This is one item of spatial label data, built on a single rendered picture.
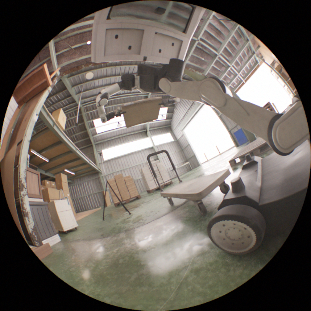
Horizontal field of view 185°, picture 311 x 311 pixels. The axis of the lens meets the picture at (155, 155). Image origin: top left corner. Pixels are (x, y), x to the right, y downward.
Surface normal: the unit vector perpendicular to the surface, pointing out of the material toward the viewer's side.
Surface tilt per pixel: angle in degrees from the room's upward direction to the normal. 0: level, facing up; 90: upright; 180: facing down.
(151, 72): 116
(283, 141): 90
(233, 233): 90
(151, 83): 124
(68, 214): 90
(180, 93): 108
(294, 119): 90
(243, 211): 24
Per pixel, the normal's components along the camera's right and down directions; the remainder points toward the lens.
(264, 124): -0.85, 0.23
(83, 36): 0.39, 0.89
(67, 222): 0.92, -0.40
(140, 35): 0.43, 0.78
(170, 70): -0.58, 0.47
